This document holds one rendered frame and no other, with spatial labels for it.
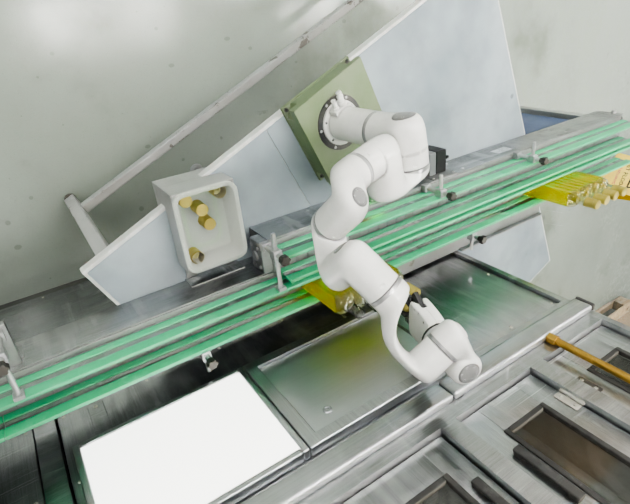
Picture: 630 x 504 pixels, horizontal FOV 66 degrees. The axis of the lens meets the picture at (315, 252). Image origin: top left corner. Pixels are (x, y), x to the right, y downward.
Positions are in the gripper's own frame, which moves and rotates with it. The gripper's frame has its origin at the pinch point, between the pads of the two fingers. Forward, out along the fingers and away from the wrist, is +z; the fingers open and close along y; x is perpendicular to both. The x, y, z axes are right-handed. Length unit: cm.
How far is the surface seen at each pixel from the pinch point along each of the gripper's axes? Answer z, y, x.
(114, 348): 8, 3, 72
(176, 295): 23, 5, 56
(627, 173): 174, -64, -277
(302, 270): 19.3, 5.9, 22.0
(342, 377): -5.3, -13.2, 20.5
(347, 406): -15.0, -13.1, 23.0
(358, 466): -29.5, -15.5, 26.3
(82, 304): 69, -16, 91
